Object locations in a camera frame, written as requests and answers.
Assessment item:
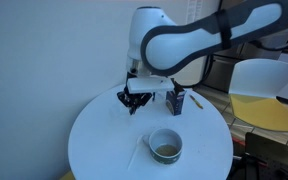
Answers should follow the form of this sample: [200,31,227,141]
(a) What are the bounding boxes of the white and green mug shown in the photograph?
[140,128,184,166]

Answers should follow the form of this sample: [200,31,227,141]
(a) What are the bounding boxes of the white paper on wall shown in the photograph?
[186,0,204,21]

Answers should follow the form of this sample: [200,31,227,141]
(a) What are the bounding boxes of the dark cabinet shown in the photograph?
[203,43,252,94]

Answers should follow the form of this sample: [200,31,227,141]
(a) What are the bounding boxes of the yellow pen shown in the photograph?
[188,94,205,111]

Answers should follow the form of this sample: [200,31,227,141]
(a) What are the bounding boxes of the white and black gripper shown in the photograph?
[116,76,176,116]

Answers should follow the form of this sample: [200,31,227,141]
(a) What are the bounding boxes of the white and yellow chair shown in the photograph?
[228,58,288,133]

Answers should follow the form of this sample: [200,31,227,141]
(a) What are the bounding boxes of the white plastic spoon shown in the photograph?
[126,134,145,170]

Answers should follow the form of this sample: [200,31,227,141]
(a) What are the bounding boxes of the dark chair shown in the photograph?
[230,132,288,180]

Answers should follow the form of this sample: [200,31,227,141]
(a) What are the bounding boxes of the blue open carton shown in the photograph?
[165,78,187,117]

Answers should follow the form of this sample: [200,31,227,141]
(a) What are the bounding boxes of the yellow object under table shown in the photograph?
[59,170,76,180]

